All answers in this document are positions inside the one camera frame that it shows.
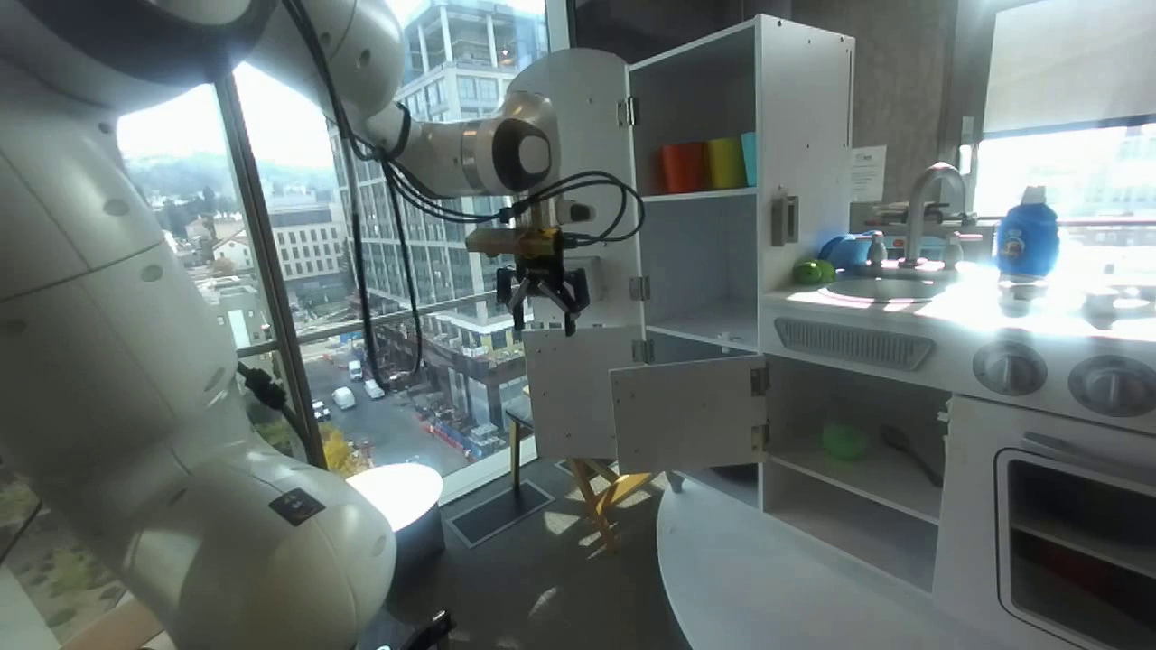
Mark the white toy play kitchen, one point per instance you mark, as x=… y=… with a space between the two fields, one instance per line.
x=816 y=120

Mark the black bracket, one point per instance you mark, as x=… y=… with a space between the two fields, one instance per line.
x=432 y=628

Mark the silver toy faucet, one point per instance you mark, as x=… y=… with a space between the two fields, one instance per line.
x=937 y=194

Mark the tall white cabinet door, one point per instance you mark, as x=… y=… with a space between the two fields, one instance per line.
x=591 y=132

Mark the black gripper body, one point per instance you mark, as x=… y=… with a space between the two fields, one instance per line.
x=544 y=278

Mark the white roller blind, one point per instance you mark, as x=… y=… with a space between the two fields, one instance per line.
x=1069 y=59

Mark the grey block on cabinet side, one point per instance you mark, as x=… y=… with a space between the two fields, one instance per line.
x=784 y=216

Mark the round white stool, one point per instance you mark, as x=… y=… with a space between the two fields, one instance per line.
x=397 y=499

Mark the white cabinet door small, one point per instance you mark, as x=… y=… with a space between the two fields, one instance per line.
x=689 y=416

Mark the blue bottle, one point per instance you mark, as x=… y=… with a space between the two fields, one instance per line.
x=1026 y=238

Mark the green toy item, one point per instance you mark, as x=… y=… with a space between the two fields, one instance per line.
x=809 y=273

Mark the white oven door with window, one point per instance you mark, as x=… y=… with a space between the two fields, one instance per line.
x=968 y=527

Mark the blue bowl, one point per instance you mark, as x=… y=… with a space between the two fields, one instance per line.
x=847 y=249

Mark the white paper notice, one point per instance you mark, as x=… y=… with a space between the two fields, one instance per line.
x=868 y=173

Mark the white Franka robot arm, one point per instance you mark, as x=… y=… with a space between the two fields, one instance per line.
x=120 y=361

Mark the wrist-mounted camera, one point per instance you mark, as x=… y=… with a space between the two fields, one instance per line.
x=518 y=238

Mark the wooden folding chair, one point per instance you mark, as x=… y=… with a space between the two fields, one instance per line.
x=601 y=487

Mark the teal cup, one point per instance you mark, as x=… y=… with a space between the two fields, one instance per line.
x=748 y=161

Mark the white cabinet door wide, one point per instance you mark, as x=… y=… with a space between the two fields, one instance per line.
x=572 y=397

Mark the round white table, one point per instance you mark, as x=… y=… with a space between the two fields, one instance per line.
x=772 y=590

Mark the yellow cup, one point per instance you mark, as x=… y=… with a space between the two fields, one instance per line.
x=722 y=163

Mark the grey stove knob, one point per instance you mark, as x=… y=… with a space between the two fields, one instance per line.
x=1009 y=368
x=1114 y=384

